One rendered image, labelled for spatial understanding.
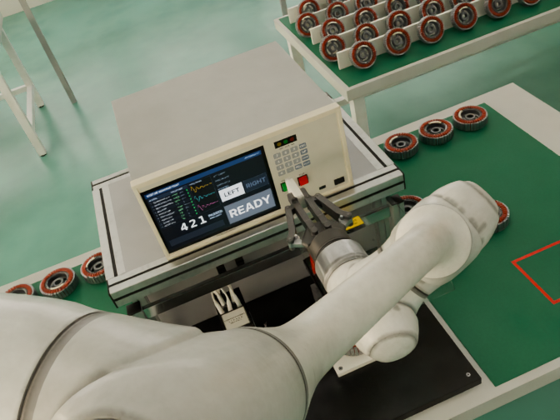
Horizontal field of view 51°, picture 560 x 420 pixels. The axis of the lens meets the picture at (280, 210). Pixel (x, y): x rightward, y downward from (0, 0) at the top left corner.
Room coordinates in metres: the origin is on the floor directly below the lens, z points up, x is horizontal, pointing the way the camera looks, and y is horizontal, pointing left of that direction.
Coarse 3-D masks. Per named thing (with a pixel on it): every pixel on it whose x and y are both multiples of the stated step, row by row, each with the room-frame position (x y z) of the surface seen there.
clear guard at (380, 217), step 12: (372, 204) 0.97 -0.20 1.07; (384, 204) 0.96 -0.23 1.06; (396, 204) 0.95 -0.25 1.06; (360, 216) 0.94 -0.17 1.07; (372, 216) 0.93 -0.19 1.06; (384, 216) 0.92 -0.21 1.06; (396, 216) 0.91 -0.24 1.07; (360, 228) 0.91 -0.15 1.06; (372, 228) 0.90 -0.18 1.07; (384, 228) 0.89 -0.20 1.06; (360, 240) 0.87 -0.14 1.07; (372, 240) 0.86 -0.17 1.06; (384, 240) 0.85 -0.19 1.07; (372, 252) 0.83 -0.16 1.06; (312, 264) 0.84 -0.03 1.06; (324, 288) 0.77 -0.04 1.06; (444, 288) 0.73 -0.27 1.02
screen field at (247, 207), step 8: (264, 192) 0.96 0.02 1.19; (240, 200) 0.95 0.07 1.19; (248, 200) 0.96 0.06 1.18; (256, 200) 0.96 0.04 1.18; (264, 200) 0.96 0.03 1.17; (272, 200) 0.97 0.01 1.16; (224, 208) 0.95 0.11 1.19; (232, 208) 0.95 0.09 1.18; (240, 208) 0.95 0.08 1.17; (248, 208) 0.96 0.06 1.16; (256, 208) 0.96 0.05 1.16; (264, 208) 0.96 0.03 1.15; (232, 216) 0.95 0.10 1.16; (240, 216) 0.95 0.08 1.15; (248, 216) 0.96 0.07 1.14
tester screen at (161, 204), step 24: (216, 168) 0.95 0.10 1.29; (240, 168) 0.96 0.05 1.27; (264, 168) 0.97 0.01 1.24; (168, 192) 0.93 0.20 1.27; (192, 192) 0.94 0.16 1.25; (216, 192) 0.95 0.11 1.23; (168, 216) 0.93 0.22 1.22; (192, 216) 0.94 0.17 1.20; (216, 216) 0.95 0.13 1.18; (168, 240) 0.93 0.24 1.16; (192, 240) 0.94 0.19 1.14
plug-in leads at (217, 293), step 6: (216, 294) 0.98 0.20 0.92; (222, 294) 0.98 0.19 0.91; (234, 294) 0.94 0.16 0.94; (216, 300) 0.97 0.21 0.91; (222, 300) 0.96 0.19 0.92; (228, 300) 0.93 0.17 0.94; (234, 300) 0.94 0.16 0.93; (216, 306) 0.93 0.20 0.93; (222, 306) 0.95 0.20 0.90; (228, 306) 0.93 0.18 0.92; (222, 312) 0.93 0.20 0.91
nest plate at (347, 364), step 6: (342, 360) 0.80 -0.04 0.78; (348, 360) 0.79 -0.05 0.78; (354, 360) 0.79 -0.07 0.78; (360, 360) 0.78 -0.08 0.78; (366, 360) 0.78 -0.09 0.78; (372, 360) 0.78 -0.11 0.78; (336, 366) 0.79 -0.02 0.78; (342, 366) 0.78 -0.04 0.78; (348, 366) 0.78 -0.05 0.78; (354, 366) 0.77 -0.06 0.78; (360, 366) 0.77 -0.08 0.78; (342, 372) 0.77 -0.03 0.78
